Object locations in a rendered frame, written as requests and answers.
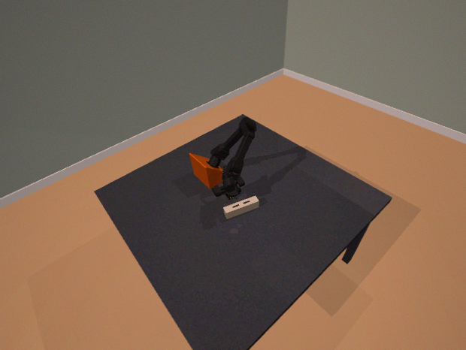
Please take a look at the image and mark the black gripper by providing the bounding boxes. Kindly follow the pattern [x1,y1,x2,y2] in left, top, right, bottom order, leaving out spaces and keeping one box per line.
[212,177,245,197]

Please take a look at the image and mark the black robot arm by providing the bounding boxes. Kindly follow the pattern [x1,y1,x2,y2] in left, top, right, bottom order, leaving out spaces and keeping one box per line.
[206,117,256,197]

